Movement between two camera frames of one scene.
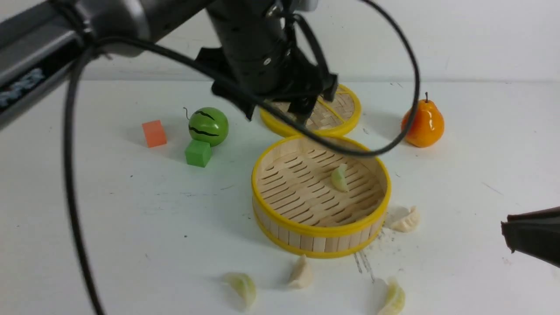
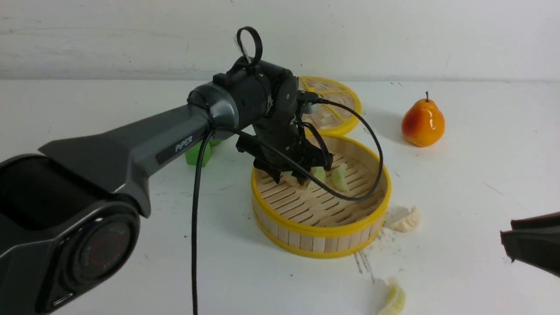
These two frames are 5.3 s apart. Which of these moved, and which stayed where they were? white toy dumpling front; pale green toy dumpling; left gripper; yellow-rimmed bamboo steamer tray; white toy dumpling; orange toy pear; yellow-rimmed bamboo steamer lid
Moved: left gripper; white toy dumpling front
Stayed: yellow-rimmed bamboo steamer tray; white toy dumpling; pale green toy dumpling; yellow-rimmed bamboo steamer lid; orange toy pear
